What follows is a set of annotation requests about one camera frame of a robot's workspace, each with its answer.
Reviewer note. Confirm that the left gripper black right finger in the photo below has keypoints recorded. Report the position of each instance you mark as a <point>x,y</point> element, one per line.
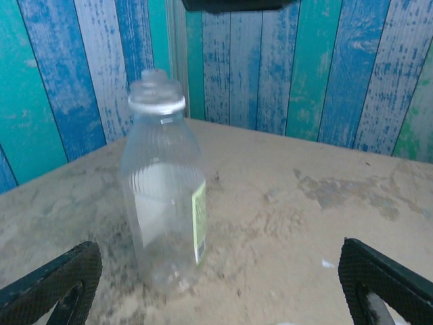
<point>382,271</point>

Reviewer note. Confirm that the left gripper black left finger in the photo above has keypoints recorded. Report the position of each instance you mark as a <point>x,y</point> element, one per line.
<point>37,291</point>

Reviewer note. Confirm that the clear bottle with green label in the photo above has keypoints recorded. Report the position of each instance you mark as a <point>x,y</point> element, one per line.
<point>162,152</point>

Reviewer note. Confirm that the small white scrap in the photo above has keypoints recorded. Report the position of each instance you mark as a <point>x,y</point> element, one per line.
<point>328,263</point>

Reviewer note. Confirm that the aluminium corner post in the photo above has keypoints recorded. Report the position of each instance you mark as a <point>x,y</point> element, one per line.
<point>177,50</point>

